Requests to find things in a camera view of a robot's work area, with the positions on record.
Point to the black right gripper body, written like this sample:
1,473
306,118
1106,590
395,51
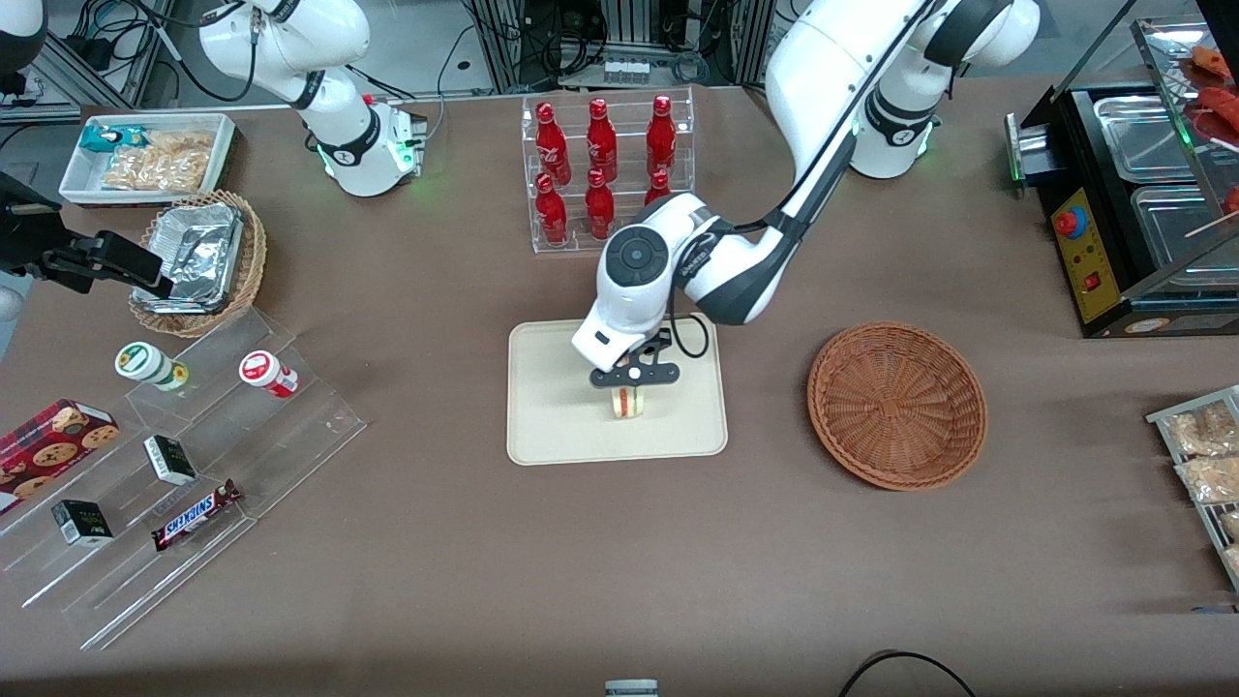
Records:
29,238

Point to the small sandwich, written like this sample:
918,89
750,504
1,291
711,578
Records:
629,405

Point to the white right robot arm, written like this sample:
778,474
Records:
290,39

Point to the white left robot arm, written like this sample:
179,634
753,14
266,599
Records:
832,68

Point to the cream rectangular tray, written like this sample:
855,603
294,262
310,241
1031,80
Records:
561,416

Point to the aluminium foil tray stack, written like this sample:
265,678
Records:
203,257

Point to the light wicker basket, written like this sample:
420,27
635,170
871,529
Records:
252,261

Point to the brown wicker basket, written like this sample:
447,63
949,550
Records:
895,407

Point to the metal snack tray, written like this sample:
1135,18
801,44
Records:
1162,418

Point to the white rectangular bin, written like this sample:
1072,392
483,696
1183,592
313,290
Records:
77,184

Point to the clear bag of crackers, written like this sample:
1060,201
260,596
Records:
160,163
1210,479
1205,428

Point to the green lid sunflower cup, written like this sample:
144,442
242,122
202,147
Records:
145,364

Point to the teal snack packet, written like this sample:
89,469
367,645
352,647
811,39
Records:
106,137

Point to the red shiny bottle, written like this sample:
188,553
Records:
661,136
599,208
657,189
601,140
551,215
552,145

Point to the red lid yogurt cup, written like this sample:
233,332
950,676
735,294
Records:
266,373

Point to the red tartan cookie box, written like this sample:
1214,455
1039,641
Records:
48,445

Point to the black box white label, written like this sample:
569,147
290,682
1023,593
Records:
170,461

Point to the clear acrylic bottle rack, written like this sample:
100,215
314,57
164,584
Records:
624,145

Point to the clear acrylic stepped shelf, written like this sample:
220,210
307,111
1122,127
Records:
290,436

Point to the black box gold Face print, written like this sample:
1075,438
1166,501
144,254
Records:
82,523

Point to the Snickers chocolate bar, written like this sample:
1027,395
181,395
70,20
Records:
196,513

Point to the white power strip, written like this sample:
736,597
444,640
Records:
619,70

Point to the red emergency stop button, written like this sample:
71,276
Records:
1069,224

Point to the black food warmer case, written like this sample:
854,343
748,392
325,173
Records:
1084,257

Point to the steel food pan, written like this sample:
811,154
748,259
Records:
1176,237
1142,136

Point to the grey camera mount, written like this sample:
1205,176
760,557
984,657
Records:
631,688

